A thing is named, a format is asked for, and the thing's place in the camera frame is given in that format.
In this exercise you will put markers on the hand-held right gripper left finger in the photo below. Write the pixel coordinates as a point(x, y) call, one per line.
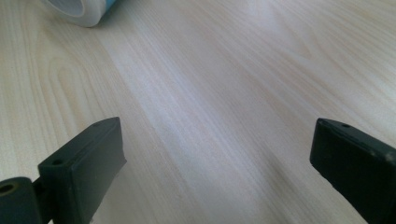
point(84, 165)

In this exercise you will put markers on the white tape roll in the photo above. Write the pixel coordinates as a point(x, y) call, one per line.
point(81, 11)

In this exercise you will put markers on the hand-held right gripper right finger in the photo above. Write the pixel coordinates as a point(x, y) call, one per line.
point(355, 168)

